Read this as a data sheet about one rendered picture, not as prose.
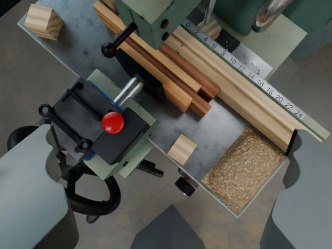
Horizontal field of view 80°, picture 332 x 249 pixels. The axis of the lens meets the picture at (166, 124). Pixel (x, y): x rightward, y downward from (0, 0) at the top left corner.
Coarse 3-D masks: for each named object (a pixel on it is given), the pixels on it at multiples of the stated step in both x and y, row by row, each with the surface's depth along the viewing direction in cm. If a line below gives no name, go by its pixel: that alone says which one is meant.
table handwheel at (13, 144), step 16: (32, 128) 46; (16, 144) 37; (64, 160) 46; (64, 176) 45; (80, 176) 48; (112, 176) 58; (112, 192) 52; (80, 208) 36; (96, 208) 39; (112, 208) 44
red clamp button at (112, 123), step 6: (108, 114) 27; (114, 114) 27; (102, 120) 27; (108, 120) 27; (114, 120) 27; (120, 120) 27; (102, 126) 27; (108, 126) 27; (114, 126) 27; (120, 126) 27; (108, 132) 27; (114, 132) 27
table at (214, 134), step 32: (64, 0) 42; (96, 0) 42; (32, 32) 42; (64, 32) 42; (96, 32) 41; (64, 64) 41; (96, 64) 41; (160, 128) 39; (192, 128) 39; (224, 128) 39; (256, 128) 38; (192, 160) 38
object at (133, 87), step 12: (120, 48) 31; (120, 60) 31; (132, 60) 31; (132, 72) 32; (144, 72) 30; (132, 84) 34; (144, 84) 34; (156, 84) 30; (120, 96) 34; (132, 96) 34; (156, 96) 36
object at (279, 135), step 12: (108, 0) 39; (192, 60) 36; (204, 72) 36; (216, 72) 36; (216, 84) 36; (228, 84) 35; (228, 96) 36; (240, 96) 35; (240, 108) 36; (252, 108) 35; (252, 120) 36; (264, 120) 35; (264, 132) 37; (276, 132) 34; (288, 132) 34; (276, 144) 38; (288, 144) 34
